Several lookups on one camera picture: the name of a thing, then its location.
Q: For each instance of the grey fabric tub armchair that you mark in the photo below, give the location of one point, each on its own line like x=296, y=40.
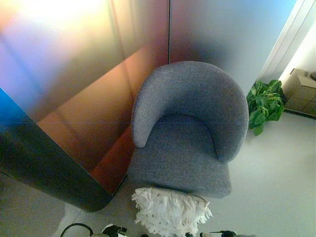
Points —
x=187, y=98

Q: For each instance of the white fringed pillow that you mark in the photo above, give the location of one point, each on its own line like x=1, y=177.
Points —
x=168, y=209

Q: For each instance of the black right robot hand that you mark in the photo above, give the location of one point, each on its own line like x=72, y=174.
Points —
x=222, y=233

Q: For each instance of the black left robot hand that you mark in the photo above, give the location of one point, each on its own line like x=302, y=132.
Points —
x=114, y=231

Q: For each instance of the dark glossy rounded table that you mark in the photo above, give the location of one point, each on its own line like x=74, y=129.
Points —
x=56, y=168

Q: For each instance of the green leafy potted plant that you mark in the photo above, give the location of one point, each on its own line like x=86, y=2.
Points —
x=264, y=103

